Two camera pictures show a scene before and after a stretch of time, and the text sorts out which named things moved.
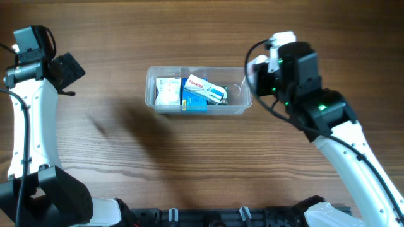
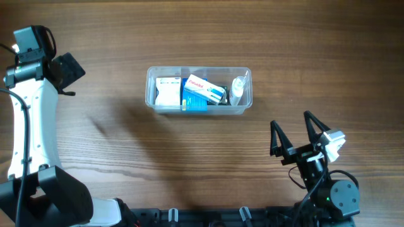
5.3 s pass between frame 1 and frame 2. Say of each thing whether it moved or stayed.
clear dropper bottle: moved
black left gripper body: stayed
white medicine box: stayed
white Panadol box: stayed
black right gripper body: moved
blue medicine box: stayed
